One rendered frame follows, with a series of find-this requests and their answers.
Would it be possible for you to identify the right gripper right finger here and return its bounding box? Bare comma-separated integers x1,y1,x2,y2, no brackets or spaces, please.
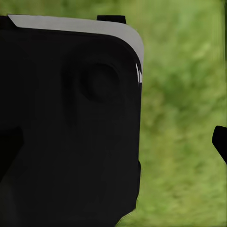
212,126,227,164

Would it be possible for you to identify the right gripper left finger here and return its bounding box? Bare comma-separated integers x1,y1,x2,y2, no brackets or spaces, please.
0,126,25,182

